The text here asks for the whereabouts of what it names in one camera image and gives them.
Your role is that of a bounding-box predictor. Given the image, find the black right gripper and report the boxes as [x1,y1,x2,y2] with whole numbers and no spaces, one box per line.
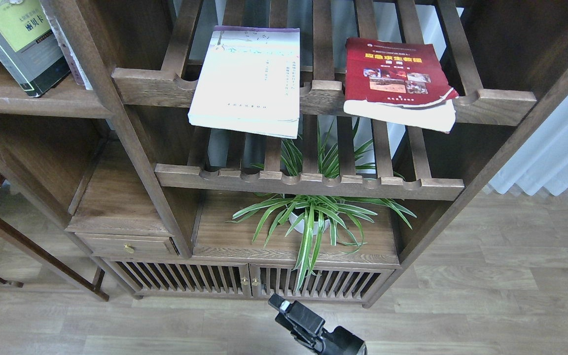
[268,294,367,355]

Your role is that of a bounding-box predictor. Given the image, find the red paperback book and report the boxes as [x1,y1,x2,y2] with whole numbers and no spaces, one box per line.
[343,37,459,133]

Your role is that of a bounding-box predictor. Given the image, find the green and grey book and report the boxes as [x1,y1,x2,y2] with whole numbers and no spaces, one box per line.
[0,0,70,97]

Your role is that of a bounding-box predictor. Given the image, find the white plant pot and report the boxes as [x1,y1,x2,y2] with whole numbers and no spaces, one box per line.
[288,206,330,235]

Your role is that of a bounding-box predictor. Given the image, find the green spider plant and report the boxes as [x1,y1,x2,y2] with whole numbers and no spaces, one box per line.
[227,120,417,291]

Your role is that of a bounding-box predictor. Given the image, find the dark wooden bookshelf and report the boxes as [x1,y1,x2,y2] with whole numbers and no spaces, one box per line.
[0,0,568,308]

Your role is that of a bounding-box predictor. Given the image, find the white paperback book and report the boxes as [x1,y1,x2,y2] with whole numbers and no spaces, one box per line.
[188,26,301,139]

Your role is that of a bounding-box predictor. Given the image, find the white window curtain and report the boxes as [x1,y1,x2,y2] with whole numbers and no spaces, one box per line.
[487,96,568,196]

